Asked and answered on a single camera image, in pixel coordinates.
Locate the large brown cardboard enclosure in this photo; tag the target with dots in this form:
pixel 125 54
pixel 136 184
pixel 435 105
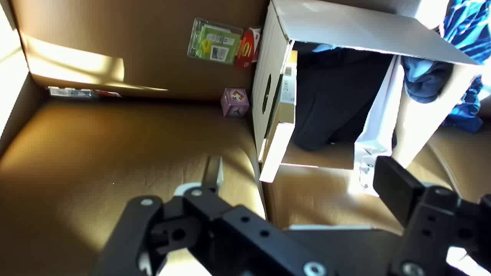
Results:
pixel 73 166

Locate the white printed label strip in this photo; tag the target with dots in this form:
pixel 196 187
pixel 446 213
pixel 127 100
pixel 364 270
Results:
pixel 81 92

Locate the green label sticker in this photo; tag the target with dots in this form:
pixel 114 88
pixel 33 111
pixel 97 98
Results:
pixel 214 42

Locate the large white open cardboard box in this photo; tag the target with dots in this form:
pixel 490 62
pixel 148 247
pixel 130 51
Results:
pixel 329 72

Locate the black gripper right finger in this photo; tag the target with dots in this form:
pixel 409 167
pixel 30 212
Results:
pixel 435 218

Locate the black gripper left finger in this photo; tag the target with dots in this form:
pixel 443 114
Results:
pixel 226 240

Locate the red yellow sticker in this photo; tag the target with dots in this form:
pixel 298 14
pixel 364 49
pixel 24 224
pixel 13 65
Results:
pixel 248 51

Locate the small purple cube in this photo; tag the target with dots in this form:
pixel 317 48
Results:
pixel 236 102

